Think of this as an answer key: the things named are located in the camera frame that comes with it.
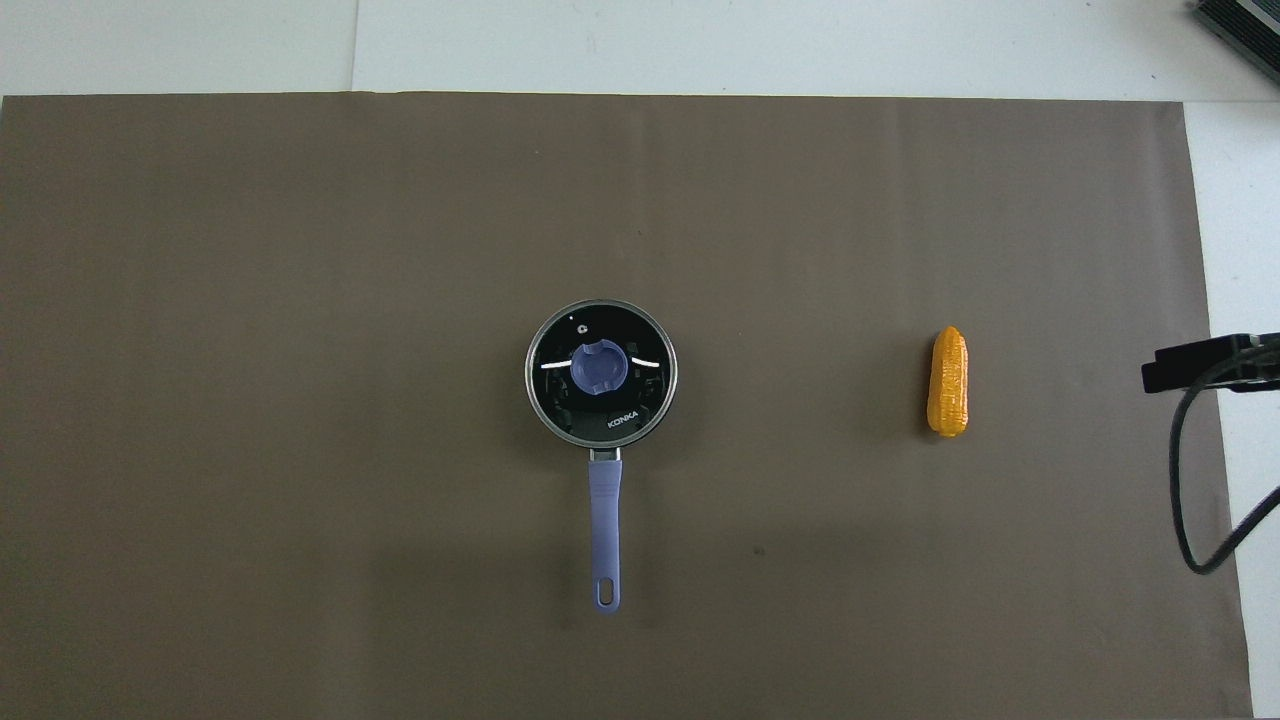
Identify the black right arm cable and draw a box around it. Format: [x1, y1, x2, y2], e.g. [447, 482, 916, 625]
[1168, 338, 1280, 576]

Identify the dark grey ridged device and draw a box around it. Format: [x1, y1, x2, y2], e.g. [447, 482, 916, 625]
[1190, 0, 1280, 86]

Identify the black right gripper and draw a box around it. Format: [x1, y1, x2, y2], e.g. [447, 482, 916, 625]
[1142, 332, 1280, 395]

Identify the black pot purple handle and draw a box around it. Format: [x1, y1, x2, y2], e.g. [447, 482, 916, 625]
[524, 298, 678, 614]

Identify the glass lid purple knob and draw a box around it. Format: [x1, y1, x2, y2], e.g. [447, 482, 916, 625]
[526, 300, 677, 447]

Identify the yellow toy corn cob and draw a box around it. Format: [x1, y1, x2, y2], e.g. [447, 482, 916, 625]
[927, 326, 969, 439]

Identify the brown table mat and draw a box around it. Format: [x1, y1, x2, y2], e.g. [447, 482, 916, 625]
[0, 93, 1253, 720]

